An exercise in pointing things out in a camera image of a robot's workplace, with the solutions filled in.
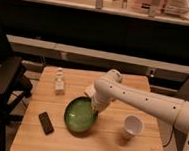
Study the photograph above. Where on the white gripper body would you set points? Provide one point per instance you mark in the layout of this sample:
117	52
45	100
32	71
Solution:
100	102

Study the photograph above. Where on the green ceramic bowl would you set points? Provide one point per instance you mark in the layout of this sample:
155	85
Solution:
79	115

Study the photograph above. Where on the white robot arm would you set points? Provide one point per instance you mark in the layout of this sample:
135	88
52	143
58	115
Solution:
174	111

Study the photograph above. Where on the white paper cup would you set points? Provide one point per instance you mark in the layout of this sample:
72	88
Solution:
132	126

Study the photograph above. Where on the black chair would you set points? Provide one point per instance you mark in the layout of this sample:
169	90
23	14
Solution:
14	86

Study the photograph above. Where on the grey metal rail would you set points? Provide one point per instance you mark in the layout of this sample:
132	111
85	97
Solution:
125	63

